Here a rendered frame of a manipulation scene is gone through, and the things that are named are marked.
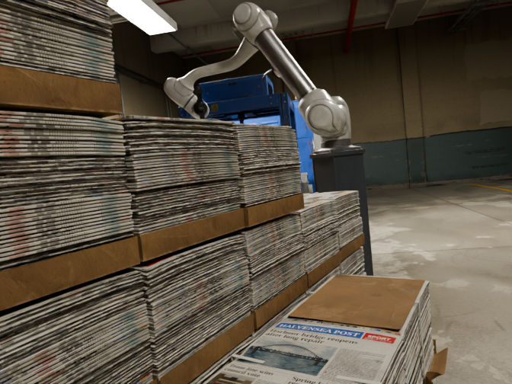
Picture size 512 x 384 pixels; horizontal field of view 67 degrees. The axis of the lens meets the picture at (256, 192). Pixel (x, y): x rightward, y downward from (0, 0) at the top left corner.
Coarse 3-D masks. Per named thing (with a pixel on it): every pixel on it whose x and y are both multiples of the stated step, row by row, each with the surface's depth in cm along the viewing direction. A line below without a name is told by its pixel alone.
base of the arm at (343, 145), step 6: (324, 144) 196; (330, 144) 193; (336, 144) 192; (342, 144) 192; (348, 144) 194; (318, 150) 200; (324, 150) 196; (330, 150) 190; (336, 150) 189; (342, 150) 191
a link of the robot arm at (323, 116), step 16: (240, 16) 180; (256, 16) 180; (256, 32) 183; (272, 32) 185; (272, 48) 182; (272, 64) 185; (288, 64) 181; (288, 80) 182; (304, 80) 179; (304, 96) 179; (320, 96) 174; (304, 112) 177; (320, 112) 170; (336, 112) 171; (320, 128) 171; (336, 128) 175
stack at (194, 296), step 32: (352, 192) 152; (288, 224) 103; (320, 224) 120; (352, 224) 150; (160, 256) 67; (192, 256) 70; (224, 256) 79; (256, 256) 88; (288, 256) 101; (320, 256) 120; (352, 256) 148; (160, 288) 63; (192, 288) 69; (224, 288) 77; (256, 288) 87; (160, 320) 62; (192, 320) 69; (224, 320) 77; (160, 352) 62; (192, 352) 69
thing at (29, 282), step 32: (0, 96) 44; (32, 96) 47; (64, 96) 50; (96, 96) 55; (64, 256) 49; (96, 256) 53; (128, 256) 58; (0, 288) 43; (32, 288) 46; (64, 288) 49
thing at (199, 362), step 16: (336, 256) 131; (320, 272) 119; (288, 288) 100; (304, 288) 109; (272, 304) 93; (256, 320) 86; (224, 336) 77; (240, 336) 81; (208, 352) 72; (224, 352) 76; (176, 368) 65; (192, 368) 68
